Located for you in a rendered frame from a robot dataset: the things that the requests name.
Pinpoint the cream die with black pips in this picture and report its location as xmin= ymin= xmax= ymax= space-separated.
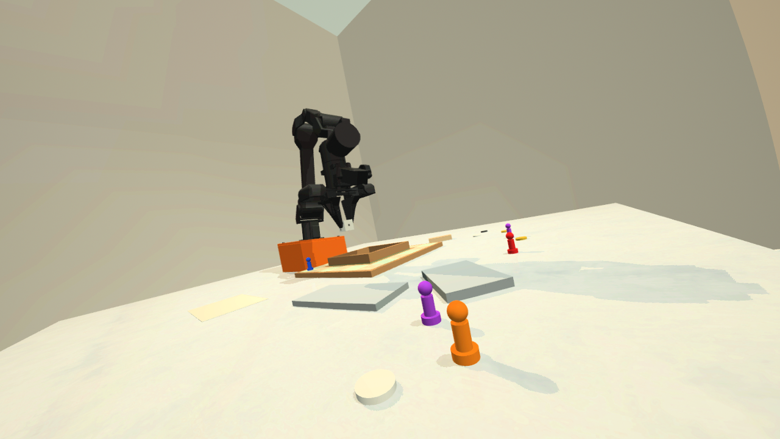
xmin=339 ymin=219 xmax=354 ymax=232

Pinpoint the pale yellow flat rectangle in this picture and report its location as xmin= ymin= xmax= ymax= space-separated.
xmin=188 ymin=294 xmax=268 ymax=322

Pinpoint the red pawn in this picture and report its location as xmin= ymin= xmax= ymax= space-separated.
xmin=506 ymin=232 xmax=518 ymax=254

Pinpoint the orange pawn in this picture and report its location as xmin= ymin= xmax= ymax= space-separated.
xmin=447 ymin=301 xmax=481 ymax=366

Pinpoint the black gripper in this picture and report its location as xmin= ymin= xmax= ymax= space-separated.
xmin=298 ymin=160 xmax=375 ymax=228

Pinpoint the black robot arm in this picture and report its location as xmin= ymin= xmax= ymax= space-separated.
xmin=292 ymin=108 xmax=372 ymax=241

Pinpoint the pale yellow flat bar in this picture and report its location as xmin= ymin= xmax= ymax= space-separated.
xmin=429 ymin=235 xmax=452 ymax=243

